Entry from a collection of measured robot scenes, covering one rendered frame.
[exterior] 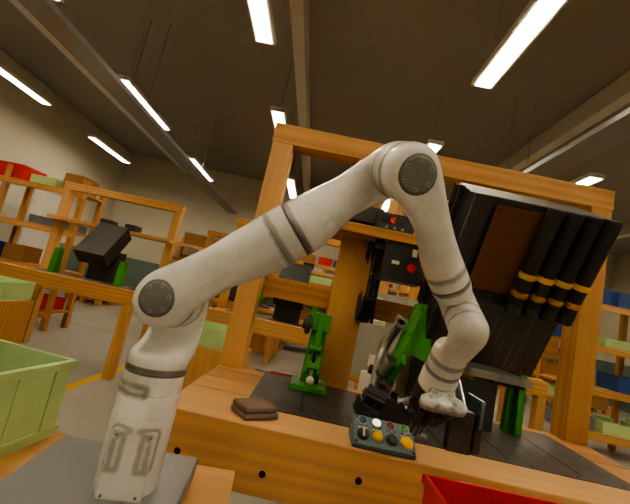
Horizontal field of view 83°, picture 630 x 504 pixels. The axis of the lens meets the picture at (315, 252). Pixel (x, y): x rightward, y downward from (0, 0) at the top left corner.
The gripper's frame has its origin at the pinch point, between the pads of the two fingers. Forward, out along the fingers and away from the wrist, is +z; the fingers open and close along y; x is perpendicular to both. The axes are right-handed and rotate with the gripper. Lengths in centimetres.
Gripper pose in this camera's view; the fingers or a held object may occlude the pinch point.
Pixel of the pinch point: (415, 427)
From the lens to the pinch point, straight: 93.5
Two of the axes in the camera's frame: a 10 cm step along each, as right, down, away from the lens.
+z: -1.7, 8.7, 4.6
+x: -1.2, 4.5, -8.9
